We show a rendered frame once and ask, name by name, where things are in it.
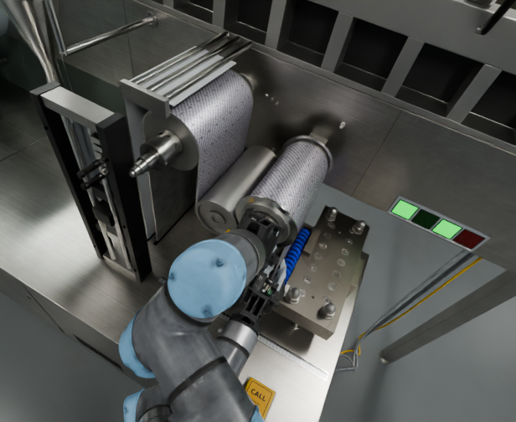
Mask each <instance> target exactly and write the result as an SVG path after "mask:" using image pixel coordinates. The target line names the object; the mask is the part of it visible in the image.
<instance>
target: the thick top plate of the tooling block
mask: <svg viewBox="0 0 516 422"><path fill-rule="evenodd" d="M329 209H330V207H328V206H327V205H325V207H324V209H323V211H322V213H321V215H320V217H319V219H318V221H317V223H316V225H315V227H314V229H317V230H319V231H321V234H320V235H319V237H318V239H317V242H316V244H315V246H314V248H313V250H312V253H311V254H310V256H309V257H308V256H306V255H304V254H301V255H300V257H299V259H298V261H297V263H296V265H295V267H294V269H293V271H292V273H291V275H290V277H289V279H288V281H287V283H286V284H288V285H289V286H290V287H289V289H288V291H289V290H290V289H292V288H294V287H296V288H298V289H299V290H300V292H301V295H300V297H299V302H298V303H297V304H294V305H292V304H290V303H288V302H287V301H286V296H283V297H282V299H281V301H280V302H279V304H278V307H274V309H273V311H275V312H276V313H278V314H280V315H282V316H284V317H285V318H287V319H289V320H290V321H292V322H295V323H296V324H297V325H299V326H301V327H303V328H305V329H307V330H308V331H309V332H312V333H314V334H315V335H317V336H319V337H321V338H322V339H324V340H326V341H327V340H328V339H329V338H330V337H331V336H332V335H333V334H334V333H335V331H336V328H337V325H338V321H339V318H340V316H341V313H342V310H343V306H344V303H345V301H346V298H347V295H348V291H349V287H350V285H351V282H352V279H353V275H354V272H355V270H356V267H357V264H358V262H359V257H360V255H361V252H362V249H363V247H364V242H365V240H366V237H367V234H368V232H369V226H368V225H365V227H364V230H363V233H362V234H355V233H354V232H353V231H352V227H353V226H354V225H355V223H356V222H358V220H356V219H353V218H351V217H349V216H348V215H345V214H342V213H340V212H339V211H338V212H337V215H336V219H335V220H334V221H329V220H327V219H326V218H325V213H326V212H327V211H328V210H329ZM288 291H287V292H288ZM330 302H331V303H333V304H334V305H335V306H336V311H335V313H334V316H333V318H332V319H330V320H326V319H324V318H323V317H322V316H321V314H320V309H321V307H322V306H324V305H325V304H328V303H330Z"/></svg>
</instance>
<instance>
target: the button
mask: <svg viewBox="0 0 516 422"><path fill-rule="evenodd" d="M245 390H246V392H247V393H248V395H249V396H250V398H251V399H252V401H253V403H254V404H255V405H256V404H257V405H258V407H259V412H260V413H261V416H262V418H263V419H265V417H266V414H267V411H268V409H269V407H270V405H271V401H272V400H273V397H274V395H275V391H273V390H272V389H270V388H268V387H266V386H265V385H264V384H262V383H260V382H259V381H257V380H255V379H254V378H252V377H250V379H249V381H248V383H247V385H246V386H245Z"/></svg>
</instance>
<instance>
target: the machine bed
mask: <svg viewBox="0 0 516 422"><path fill-rule="evenodd" d="M216 236H218V235H216V234H213V233H212V232H210V231H209V230H207V229H206V228H205V227H204V226H203V225H202V224H201V223H200V221H199V219H198V217H197V215H196V212H195V202H194V203H193V205H192V206H191V207H190V208H189V209H188V210H187V211H186V212H185V213H184V214H183V215H182V216H181V217H180V219H179V220H178V221H177V222H176V223H175V224H174V225H173V226H172V227H171V228H170V229H169V230H168V232H167V233H166V234H165V235H164V236H163V237H162V238H161V239H160V240H159V241H157V238H156V234H155V235H153V236H152V237H151V238H150V240H149V241H148V242H147V245H148V249H149V255H150V260H151V265H152V272H151V273H150V274H149V275H148V276H147V277H146V279H145V280H144V281H143V282H142V283H140V282H138V281H137V280H136V278H135V277H134V276H132V275H130V274H128V273H126V272H125V271H124V270H122V269H120V268H118V267H116V266H115V265H113V264H112V263H110V262H108V261H107V260H101V259H100V258H98V257H97V254H96V252H95V249H94V247H93V244H92V243H91V240H90V236H89V235H88V233H87V230H86V228H85V225H84V223H83V220H82V218H81V216H80V212H79V210H78V209H77V206H76V204H75V201H74V199H73V196H72V194H71V191H70V189H69V186H68V184H67V182H66V180H65V176H64V174H63V172H62V170H61V167H60V165H59V162H58V160H57V157H56V156H55V153H54V150H53V148H52V146H51V143H50V141H49V138H48V136H46V137H44V138H43V139H41V140H39V141H37V142H35V143H34V144H32V145H30V146H28V147H26V148H24V149H23V150H21V151H19V152H17V153H15V154H13V155H12V156H11V157H8V158H6V159H4V160H3V161H1V162H0V271H2V272H3V273H5V274H6V275H8V276H10V277H11V278H13V279H14V280H16V281H17V282H19V283H20V284H22V285H23V286H25V287H27V288H28V289H30V290H31V291H33V292H34V293H36V294H37V295H39V296H41V297H42V298H44V299H45V300H46V301H48V302H49V303H51V304H53V305H54V306H56V307H58V308H59V309H60V310H61V311H63V312H65V313H66V314H68V315H69V316H71V317H73V318H74V319H75V320H77V321H78V322H80V323H82V324H83V325H85V326H86V327H88V328H89V329H91V330H92V331H94V332H96V333H97V334H99V335H100V336H102V337H103V338H105V339H106V340H107V341H109V342H111V343H113V344H114V345H116V346H117V347H119V341H120V338H121V335H122V333H123V332H124V330H125V329H126V327H127V325H128V324H129V323H130V321H131V320H132V319H133V317H134V316H135V314H136V313H137V312H138V311H139V310H140V309H141V308H142V307H143V306H145V305H146V304H147V303H148V302H149V301H150V299H151V298H152V297H153V296H154V295H155V294H156V293H157V291H158V290H159V289H160V288H161V287H162V286H163V285H162V284H161V283H159V282H157V281H158V279H159V278H160V277H161V276H164V277H165V278H167V279H168V277H169V271H170V268H171V266H172V264H173V262H174V261H175V260H176V259H177V258H178V257H179V256H180V255H181V254H182V253H183V252H184V251H185V250H187V249H188V248H189V247H191V246H192V245H194V244H197V243H198V242H201V241H204V240H208V239H212V238H214V237H216ZM359 258H360V259H361V260H364V267H363V269H362V272H361V275H360V277H359V283H358V285H357V287H356V288H355V289H354V291H353V292H352V293H351V294H350V295H349V296H348V297H347V298H346V301H345V303H344V306H343V310H342V313H341V316H340V318H339V321H338V325H337V328H336V331H335V333H334V334H333V335H332V336H331V337H330V338H329V339H328V340H327V341H326V340H324V339H322V338H321V337H319V336H317V335H315V334H314V333H312V332H309V331H308V330H307V329H305V328H303V327H301V328H300V329H295V328H293V327H292V325H291V321H290V320H289V319H287V318H285V317H284V316H282V315H280V314H278V313H276V312H275V311H273V309H274V306H273V307H272V312H271V313H270V314H268V313H267V314H266V316H265V315H264V314H260V315H261V316H262V318H261V320H260V322H259V327H260V328H261V332H260V333H261V334H263V335H264V336H266V337H268V338H270V339H271V340H273V341H274V342H277V343H278V344H280V345H282V346H283V347H285V348H287V349H288V350H290V351H292V352H294V353H295V354H297V355H298V356H300V357H302V358H304V359H306V360H307V361H308V362H310V363H313V364H314V365H316V366H318V367H319V368H321V369H323V370H324V371H326V372H328V378H327V381H325V380H324V379H322V378H320V377H318V376H317V375H315V374H314V373H311V372H310V371H308V370H306V369H305V368H303V367H302V366H300V365H298V364H296V363H294V362H293V361H292V360H290V359H288V358H286V357H284V356H282V355H281V354H280V353H278V352H276V351H274V350H273V349H271V348H269V347H267V346H266V345H264V344H263V343H261V342H259V341H257V342H256V344H255V346H254V348H253V350H252V352H251V354H250V356H249V357H248V359H247V361H246V363H245V366H244V367H243V369H242V371H241V373H240V376H239V377H238V379H239V380H240V382H241V383H242V385H243V386H244V384H245V381H246V379H247V377H248V375H250V376H251V377H253V378H255V379H257V380H258V381H260V382H261V383H263V384H264V385H266V386H268V387H269V388H271V389H273V390H275V391H276V392H277V393H276V397H275V399H274V401H273V404H272V406H271V409H270V411H269V414H268V415H267V418H266V422H319V420H320V417H321V413H322V411H323V406H324V403H325V400H326V397H327V394H328V390H329V387H330V383H331V381H332V378H333V373H334V370H335V368H336V364H337V361H338V357H339V354H340V351H341V348H342V345H343V340H344V338H345V335H346V331H347V329H348V324H349V321H350V318H351V316H352V312H353V308H354V305H355V302H356V299H357V296H358V293H359V288H360V286H361V283H362V279H363V277H364V272H365V269H366V266H367V264H368V260H369V255H368V254H366V253H364V252H363V251H362V252H361V255H360V257H359Z"/></svg>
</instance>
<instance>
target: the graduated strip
mask: <svg viewBox="0 0 516 422"><path fill-rule="evenodd" d="M167 280H168V279H167V278H165V277H164V276H161V277H160V278H159V279H158V281H157V282H159V283H161V284H162V285H163V284H164V283H165V282H166V281H167ZM230 317H231V316H230V315H229V314H227V313H225V312H223V311H222V312H221V313H220V315H219V316H218V318H220V319H222V320H223V321H225V322H227V321H228V320H229V319H230ZM257 341H259V342H261V343H263V344H264V345H266V346H267V347H269V348H271V349H273V350H274V351H276V352H278V353H280V354H281V355H282V356H284V357H286V358H288V359H290V360H292V361H293V362H294V363H296V364H298V365H300V366H302V367H303V368H305V369H306V370H308V371H310V372H311V373H314V374H315V375H317V376H318V377H320V378H322V379H324V380H325V381H327V378H328V372H326V371H324V370H323V369H321V368H319V367H318V366H316V365H314V364H313V363H310V362H308V361H307V360H306V359H304V358H302V357H300V356H298V355H297V354H295V353H294V352H292V351H290V350H288V349H287V348H285V347H283V346H282V345H280V344H278V343H277V342H274V341H273V340H271V339H270V338H268V337H266V336H264V335H263V334H261V333H260V334H259V336H258V340H257Z"/></svg>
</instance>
